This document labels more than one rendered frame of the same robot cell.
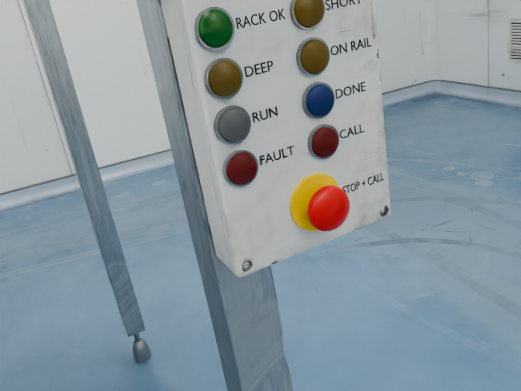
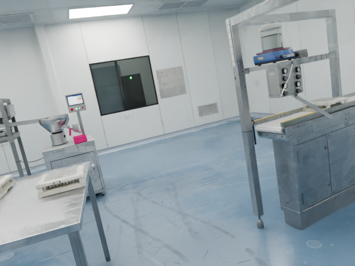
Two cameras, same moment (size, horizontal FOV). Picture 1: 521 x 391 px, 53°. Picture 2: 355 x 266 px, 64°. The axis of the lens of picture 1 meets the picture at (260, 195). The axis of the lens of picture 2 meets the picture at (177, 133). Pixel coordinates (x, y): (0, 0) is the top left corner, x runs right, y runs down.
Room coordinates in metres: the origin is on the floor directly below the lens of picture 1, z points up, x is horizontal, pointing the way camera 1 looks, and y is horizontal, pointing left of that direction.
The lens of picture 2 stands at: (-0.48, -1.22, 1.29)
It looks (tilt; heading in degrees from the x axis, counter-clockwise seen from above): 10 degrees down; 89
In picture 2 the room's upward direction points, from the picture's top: 10 degrees counter-clockwise
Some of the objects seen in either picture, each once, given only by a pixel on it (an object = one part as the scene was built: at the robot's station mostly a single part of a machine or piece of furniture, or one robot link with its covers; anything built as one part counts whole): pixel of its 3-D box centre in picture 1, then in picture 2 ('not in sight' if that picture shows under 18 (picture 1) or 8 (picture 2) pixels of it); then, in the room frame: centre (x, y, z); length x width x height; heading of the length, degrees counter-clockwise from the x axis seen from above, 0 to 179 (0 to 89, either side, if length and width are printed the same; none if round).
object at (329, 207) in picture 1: (319, 204); not in sight; (0.42, -0.05, 0.91); 0.04 x 0.04 x 0.04; 24
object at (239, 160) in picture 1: (241, 168); not in sight; (0.40, 0.01, 0.96); 0.03 x 0.01 x 0.03; 114
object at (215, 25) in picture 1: (215, 28); not in sight; (0.40, 0.01, 1.07); 0.03 x 0.01 x 0.03; 114
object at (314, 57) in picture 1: (314, 57); not in sight; (0.43, -0.06, 1.04); 0.03 x 0.01 x 0.03; 114
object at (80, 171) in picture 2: not in sight; (62, 175); (-1.16, 0.38, 0.88); 0.25 x 0.24 x 0.02; 104
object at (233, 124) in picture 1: (233, 125); not in sight; (0.40, 0.01, 1.00); 0.03 x 0.01 x 0.03; 114
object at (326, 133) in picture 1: (325, 142); not in sight; (0.43, -0.06, 0.96); 0.03 x 0.01 x 0.03; 114
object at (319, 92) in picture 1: (319, 100); not in sight; (0.43, -0.06, 1.00); 0.03 x 0.01 x 0.03; 114
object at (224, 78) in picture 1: (225, 78); not in sight; (0.40, 0.01, 1.04); 0.03 x 0.01 x 0.03; 114
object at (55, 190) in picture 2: not in sight; (64, 183); (-1.16, 0.38, 0.84); 0.24 x 0.24 x 0.02; 14
